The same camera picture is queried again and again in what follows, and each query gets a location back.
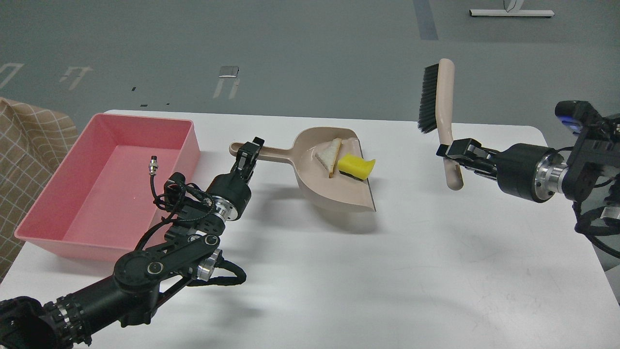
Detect grey floor socket plate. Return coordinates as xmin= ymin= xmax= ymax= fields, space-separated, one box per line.
xmin=218 ymin=66 xmax=240 ymax=78

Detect beige checkered cloth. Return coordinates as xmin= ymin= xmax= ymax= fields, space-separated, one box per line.
xmin=0 ymin=97 xmax=79 ymax=279

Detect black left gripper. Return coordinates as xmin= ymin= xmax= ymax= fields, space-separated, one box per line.
xmin=206 ymin=137 xmax=265 ymax=221

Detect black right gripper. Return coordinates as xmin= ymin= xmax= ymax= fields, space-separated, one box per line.
xmin=436 ymin=138 xmax=567 ymax=203

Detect pink plastic bin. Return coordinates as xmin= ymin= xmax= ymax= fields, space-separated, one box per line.
xmin=14 ymin=113 xmax=200 ymax=262

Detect white table leg base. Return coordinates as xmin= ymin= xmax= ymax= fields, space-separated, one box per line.
xmin=469 ymin=0 xmax=555 ymax=18

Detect beige hand brush black bristles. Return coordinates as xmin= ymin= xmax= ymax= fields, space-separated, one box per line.
xmin=418 ymin=58 xmax=465 ymax=190

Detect white bread slice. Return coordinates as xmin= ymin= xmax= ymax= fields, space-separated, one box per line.
xmin=315 ymin=138 xmax=342 ymax=178

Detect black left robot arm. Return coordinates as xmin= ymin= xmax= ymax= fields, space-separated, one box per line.
xmin=1 ymin=138 xmax=264 ymax=349

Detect yellow green sponge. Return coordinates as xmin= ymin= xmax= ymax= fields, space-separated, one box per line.
xmin=337 ymin=153 xmax=376 ymax=181

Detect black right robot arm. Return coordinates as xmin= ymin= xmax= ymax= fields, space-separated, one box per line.
xmin=436 ymin=101 xmax=619 ymax=257

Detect beige plastic dustpan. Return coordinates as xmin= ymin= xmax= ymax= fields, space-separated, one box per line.
xmin=258 ymin=127 xmax=376 ymax=212

